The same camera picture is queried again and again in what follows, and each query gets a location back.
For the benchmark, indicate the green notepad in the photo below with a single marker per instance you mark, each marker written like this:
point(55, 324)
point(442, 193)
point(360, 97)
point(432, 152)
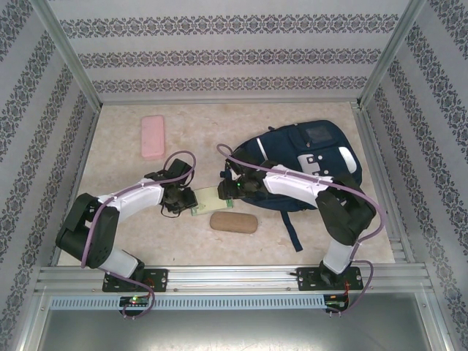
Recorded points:
point(208, 199)

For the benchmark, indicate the brown glasses case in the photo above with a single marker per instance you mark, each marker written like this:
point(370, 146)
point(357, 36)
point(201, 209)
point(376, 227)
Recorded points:
point(234, 222)

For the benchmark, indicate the navy blue backpack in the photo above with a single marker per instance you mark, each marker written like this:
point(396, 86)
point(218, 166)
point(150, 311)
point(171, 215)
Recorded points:
point(285, 146)

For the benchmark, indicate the pink pencil case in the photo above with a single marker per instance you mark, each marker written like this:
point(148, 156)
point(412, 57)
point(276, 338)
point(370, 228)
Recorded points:
point(153, 137)

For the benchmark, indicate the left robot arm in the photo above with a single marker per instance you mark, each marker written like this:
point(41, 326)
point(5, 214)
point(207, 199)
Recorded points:
point(139, 197)

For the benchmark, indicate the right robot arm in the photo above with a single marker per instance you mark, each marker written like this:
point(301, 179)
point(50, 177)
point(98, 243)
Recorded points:
point(292, 183)

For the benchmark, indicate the small controller board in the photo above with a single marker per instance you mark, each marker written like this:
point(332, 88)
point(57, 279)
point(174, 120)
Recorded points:
point(336, 302)
point(135, 301)

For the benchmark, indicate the grey metal sheet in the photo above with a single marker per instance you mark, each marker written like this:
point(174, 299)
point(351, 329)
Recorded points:
point(234, 332)

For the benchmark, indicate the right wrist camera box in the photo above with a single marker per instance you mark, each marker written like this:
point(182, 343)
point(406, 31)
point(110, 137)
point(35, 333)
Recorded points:
point(234, 170)

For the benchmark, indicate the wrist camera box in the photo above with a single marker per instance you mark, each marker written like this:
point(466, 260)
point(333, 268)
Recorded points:
point(234, 170)
point(179, 169)

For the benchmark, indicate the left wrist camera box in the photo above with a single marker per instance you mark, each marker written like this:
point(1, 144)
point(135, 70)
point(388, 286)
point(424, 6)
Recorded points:
point(179, 169)

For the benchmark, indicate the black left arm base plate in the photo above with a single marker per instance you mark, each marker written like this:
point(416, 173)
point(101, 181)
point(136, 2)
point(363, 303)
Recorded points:
point(157, 279)

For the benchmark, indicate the aluminium mounting rail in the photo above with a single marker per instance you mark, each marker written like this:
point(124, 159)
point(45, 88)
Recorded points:
point(234, 279)

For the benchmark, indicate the narrow aluminium side rail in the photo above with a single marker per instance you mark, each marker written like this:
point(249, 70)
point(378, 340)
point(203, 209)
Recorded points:
point(82, 164)

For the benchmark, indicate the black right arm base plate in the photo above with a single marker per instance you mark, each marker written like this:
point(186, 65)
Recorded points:
point(307, 279)

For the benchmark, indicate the wide aluminium side rail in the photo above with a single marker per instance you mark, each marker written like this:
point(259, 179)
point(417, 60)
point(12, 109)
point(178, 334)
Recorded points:
point(379, 175)

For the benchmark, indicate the aluminium frame post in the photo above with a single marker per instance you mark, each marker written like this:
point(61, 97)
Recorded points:
point(390, 55)
point(69, 55)

